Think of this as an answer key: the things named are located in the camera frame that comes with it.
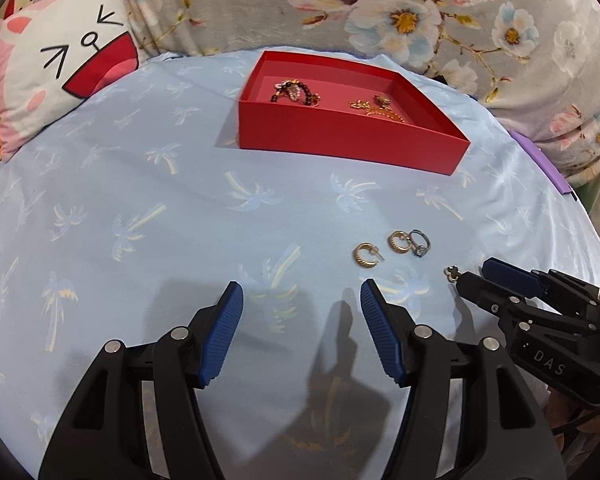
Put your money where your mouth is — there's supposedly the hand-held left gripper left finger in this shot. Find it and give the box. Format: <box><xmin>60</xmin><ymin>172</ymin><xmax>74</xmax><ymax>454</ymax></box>
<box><xmin>39</xmin><ymin>281</ymin><xmax>244</xmax><ymax>480</ymax></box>

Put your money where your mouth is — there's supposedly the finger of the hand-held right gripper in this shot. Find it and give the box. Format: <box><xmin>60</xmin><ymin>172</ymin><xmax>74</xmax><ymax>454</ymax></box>
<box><xmin>455</xmin><ymin>270</ymin><xmax>541</xmax><ymax>328</ymax></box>
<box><xmin>482</xmin><ymin>258</ymin><xmax>556</xmax><ymax>301</ymax></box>

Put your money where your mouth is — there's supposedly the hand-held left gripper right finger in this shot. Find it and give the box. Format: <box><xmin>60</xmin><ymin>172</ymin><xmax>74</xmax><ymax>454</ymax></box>
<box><xmin>360</xmin><ymin>279</ymin><xmax>567</xmax><ymax>480</ymax></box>

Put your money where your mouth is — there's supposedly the red cardboard box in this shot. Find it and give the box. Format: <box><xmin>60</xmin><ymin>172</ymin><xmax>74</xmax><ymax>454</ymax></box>
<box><xmin>238</xmin><ymin>50</ymin><xmax>471</xmax><ymax>177</ymax></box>

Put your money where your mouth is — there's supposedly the thin gold chain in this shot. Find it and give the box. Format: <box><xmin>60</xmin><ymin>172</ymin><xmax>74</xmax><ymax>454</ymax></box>
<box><xmin>349</xmin><ymin>100</ymin><xmax>407</xmax><ymax>124</ymax></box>

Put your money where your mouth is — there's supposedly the black bead bracelet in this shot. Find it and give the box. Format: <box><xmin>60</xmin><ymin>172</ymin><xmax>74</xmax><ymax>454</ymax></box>
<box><xmin>270</xmin><ymin>79</ymin><xmax>323</xmax><ymax>108</ymax></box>

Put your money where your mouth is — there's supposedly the person's right hand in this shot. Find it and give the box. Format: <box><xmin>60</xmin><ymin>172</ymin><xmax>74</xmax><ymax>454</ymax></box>
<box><xmin>547</xmin><ymin>387</ymin><xmax>600</xmax><ymax>461</ymax></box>

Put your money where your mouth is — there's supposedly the pale green cloth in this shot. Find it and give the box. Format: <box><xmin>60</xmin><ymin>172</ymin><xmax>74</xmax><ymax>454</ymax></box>
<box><xmin>575</xmin><ymin>167</ymin><xmax>600</xmax><ymax>241</ymax></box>

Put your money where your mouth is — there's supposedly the purple flat object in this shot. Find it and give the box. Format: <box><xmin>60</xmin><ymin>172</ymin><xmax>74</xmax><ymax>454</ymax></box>
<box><xmin>510</xmin><ymin>130</ymin><xmax>574</xmax><ymax>196</ymax></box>

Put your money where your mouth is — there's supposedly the grey floral blanket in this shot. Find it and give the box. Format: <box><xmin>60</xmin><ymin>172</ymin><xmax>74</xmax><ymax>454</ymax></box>
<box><xmin>30</xmin><ymin>0</ymin><xmax>600</xmax><ymax>186</ymax></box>

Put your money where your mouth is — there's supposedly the cat face pillow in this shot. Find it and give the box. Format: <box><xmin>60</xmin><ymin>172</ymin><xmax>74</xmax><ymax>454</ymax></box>
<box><xmin>0</xmin><ymin>0</ymin><xmax>141</xmax><ymax>158</ymax></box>

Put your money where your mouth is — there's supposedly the silver stone ring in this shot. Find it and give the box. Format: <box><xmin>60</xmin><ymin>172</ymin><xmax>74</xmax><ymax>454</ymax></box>
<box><xmin>408</xmin><ymin>229</ymin><xmax>432</xmax><ymax>259</ymax></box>

